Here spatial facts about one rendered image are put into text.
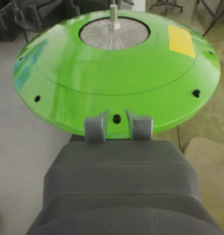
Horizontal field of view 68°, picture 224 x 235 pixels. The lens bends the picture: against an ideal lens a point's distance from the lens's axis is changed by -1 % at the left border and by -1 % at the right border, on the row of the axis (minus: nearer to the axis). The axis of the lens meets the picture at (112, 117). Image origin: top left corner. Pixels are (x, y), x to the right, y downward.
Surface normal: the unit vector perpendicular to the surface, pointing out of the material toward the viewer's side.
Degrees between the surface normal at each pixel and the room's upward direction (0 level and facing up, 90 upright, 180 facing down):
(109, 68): 11
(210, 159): 0
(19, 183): 0
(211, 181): 0
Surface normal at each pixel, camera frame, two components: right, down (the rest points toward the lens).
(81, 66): -0.11, -0.47
